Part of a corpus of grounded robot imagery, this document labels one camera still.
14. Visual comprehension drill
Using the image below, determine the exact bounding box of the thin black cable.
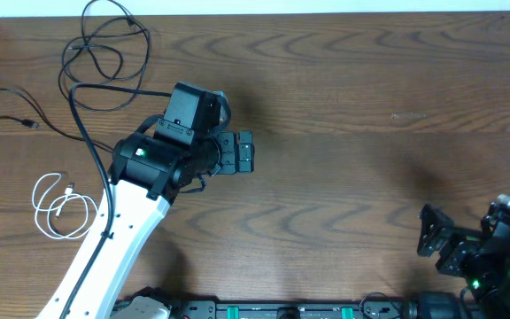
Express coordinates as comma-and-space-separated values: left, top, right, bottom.
57, 0, 151, 113

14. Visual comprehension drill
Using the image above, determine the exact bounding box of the white USB cable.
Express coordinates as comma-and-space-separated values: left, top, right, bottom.
31, 171, 100, 241

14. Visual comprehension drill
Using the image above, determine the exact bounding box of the black USB cable blue plug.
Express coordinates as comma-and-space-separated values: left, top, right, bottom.
0, 88, 91, 164

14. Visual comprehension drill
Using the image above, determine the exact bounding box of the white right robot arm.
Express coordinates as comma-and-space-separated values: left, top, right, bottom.
400, 195, 510, 318

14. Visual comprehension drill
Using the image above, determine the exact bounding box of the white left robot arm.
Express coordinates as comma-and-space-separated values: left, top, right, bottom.
39, 82, 254, 318

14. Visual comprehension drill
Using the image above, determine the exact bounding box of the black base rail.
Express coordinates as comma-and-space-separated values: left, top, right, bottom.
104, 286, 473, 319

